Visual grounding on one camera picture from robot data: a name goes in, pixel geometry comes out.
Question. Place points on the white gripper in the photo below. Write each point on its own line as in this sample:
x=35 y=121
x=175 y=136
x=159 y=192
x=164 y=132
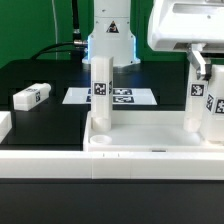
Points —
x=196 y=25

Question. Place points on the white desk top tray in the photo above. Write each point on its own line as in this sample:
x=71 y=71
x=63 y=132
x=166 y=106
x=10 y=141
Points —
x=147 y=131

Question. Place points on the white front fence bar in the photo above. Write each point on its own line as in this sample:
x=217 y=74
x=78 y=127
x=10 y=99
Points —
x=114 y=165

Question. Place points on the white marker base bracket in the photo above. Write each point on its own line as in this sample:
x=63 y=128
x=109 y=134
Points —
x=121 y=96

